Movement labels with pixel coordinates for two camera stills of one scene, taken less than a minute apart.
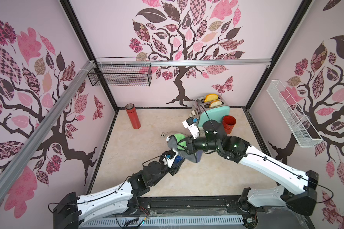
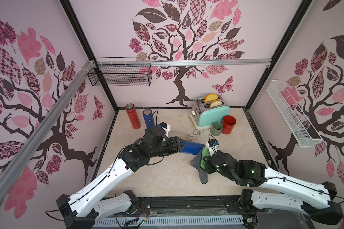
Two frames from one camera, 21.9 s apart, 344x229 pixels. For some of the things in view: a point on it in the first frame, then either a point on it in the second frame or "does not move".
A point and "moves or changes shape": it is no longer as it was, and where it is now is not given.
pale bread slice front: x=215 y=103 does not move
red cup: x=229 y=121 does not move
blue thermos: x=178 y=158 to x=148 y=118
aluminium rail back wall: x=185 y=62 does not move
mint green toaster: x=214 y=109 does not move
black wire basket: x=121 y=71 does not move
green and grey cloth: x=178 y=141 moves or changes shape
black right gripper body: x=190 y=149 to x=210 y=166
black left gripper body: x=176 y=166 to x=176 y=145
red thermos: x=132 y=111 does not move
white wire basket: x=303 y=132 does not move
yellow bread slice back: x=211 y=97 does not move
